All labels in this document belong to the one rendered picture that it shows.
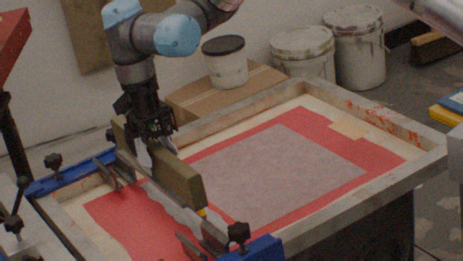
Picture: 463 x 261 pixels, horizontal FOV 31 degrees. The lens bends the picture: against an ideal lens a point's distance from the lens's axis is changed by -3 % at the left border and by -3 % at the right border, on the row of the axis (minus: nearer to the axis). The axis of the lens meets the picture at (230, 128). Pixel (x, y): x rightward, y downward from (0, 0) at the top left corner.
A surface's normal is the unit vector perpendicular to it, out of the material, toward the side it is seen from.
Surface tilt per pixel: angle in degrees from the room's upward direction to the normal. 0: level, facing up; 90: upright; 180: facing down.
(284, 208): 0
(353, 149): 0
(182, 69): 90
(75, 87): 90
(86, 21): 91
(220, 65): 93
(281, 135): 0
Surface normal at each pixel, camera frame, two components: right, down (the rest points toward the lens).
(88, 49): 0.18, 0.45
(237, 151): -0.18, -0.87
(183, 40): 0.80, 0.13
